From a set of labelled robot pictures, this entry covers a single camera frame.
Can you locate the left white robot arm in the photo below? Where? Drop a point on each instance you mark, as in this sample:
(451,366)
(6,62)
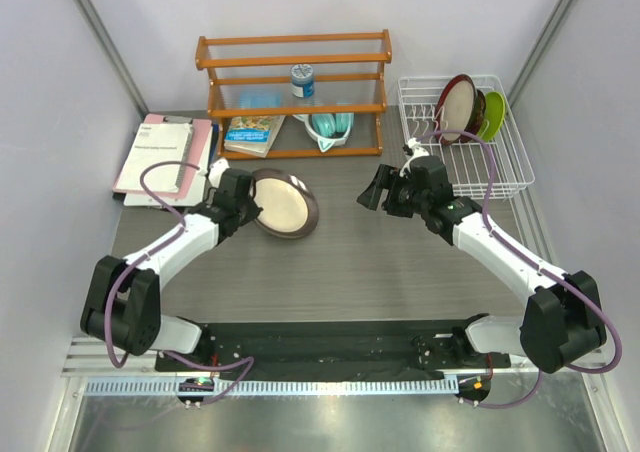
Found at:
(123,303)

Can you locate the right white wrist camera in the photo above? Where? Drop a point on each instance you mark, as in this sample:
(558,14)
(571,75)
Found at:
(413,149)

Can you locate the blue lidded jar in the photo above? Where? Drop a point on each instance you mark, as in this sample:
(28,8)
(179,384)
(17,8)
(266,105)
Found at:
(302,80)

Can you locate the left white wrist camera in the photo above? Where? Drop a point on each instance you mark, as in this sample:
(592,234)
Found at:
(216,171)

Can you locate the blue paperback book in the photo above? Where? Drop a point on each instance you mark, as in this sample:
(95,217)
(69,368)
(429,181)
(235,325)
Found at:
(253,135)

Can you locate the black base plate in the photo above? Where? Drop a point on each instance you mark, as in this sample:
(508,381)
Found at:
(344,350)

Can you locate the red rimmed grey plate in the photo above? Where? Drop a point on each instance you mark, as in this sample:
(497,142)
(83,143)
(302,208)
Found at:
(457,109)

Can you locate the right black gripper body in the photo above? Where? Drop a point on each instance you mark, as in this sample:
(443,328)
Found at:
(419,201)

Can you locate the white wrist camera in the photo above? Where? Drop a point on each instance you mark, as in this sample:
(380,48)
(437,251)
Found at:
(413,149)
(216,171)

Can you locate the light blue box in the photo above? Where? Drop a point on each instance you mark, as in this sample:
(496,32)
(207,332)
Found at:
(254,99)

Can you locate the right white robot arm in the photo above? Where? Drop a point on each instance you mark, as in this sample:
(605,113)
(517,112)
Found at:
(562,321)

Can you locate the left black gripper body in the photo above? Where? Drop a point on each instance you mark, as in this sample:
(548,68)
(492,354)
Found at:
(238,211)

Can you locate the white slotted cable duct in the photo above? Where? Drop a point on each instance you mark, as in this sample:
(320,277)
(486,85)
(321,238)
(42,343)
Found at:
(198,387)

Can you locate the brown rimmed cream plate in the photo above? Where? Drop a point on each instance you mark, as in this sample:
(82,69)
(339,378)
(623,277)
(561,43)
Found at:
(289,208)

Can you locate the white board under folder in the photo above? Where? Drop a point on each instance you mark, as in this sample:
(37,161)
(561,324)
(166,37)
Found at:
(191,192)

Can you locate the orange wooden shelf rack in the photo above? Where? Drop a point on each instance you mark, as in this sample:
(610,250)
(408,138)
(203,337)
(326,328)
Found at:
(349,71)

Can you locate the white wire dish rack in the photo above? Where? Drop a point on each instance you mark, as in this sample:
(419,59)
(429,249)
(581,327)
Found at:
(467,164)

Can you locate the green plate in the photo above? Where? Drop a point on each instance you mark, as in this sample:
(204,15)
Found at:
(495,112)

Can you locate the dark patterned plate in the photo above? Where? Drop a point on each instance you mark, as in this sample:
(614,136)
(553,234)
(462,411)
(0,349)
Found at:
(479,117)

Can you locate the white spiral manual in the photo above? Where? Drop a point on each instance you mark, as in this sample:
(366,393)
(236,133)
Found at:
(155,143)

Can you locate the teal cat ear headphones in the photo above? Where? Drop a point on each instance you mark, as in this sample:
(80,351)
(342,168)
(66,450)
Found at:
(328,130)

